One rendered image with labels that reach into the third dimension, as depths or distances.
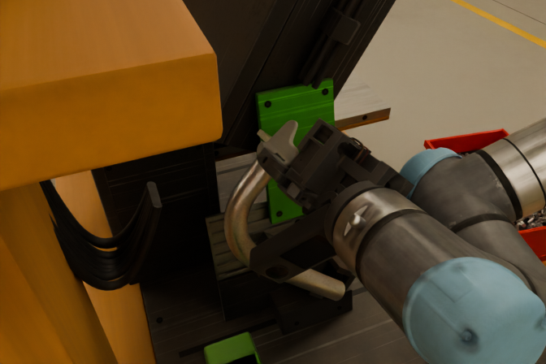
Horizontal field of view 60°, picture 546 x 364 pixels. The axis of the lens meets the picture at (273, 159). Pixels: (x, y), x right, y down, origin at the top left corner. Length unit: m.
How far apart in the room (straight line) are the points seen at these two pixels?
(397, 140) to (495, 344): 2.44
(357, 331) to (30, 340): 0.55
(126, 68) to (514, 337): 0.25
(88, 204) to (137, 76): 0.95
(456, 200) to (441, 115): 2.55
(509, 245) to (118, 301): 0.68
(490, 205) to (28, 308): 0.38
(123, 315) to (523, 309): 0.71
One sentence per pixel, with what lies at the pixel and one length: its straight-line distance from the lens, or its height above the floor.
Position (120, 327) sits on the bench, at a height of 0.88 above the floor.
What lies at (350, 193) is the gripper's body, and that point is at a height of 1.34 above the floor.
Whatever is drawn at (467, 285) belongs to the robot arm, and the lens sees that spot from 0.30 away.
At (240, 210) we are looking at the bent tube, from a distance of 0.58.
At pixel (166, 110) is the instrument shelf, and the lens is 0.17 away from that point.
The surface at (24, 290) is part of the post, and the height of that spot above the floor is 1.34.
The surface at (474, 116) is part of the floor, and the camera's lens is 3.06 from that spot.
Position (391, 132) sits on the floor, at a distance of 2.77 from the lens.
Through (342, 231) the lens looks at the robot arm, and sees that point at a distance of 0.38.
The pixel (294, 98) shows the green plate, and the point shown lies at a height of 1.26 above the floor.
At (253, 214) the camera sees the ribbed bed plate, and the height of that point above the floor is 1.08.
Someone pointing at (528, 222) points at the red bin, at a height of 0.88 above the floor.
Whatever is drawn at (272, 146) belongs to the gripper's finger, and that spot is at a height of 1.28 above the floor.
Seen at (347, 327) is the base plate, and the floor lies 0.90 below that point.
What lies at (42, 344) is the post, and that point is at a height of 1.28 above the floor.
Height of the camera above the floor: 1.61
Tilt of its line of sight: 40 degrees down
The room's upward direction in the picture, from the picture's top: straight up
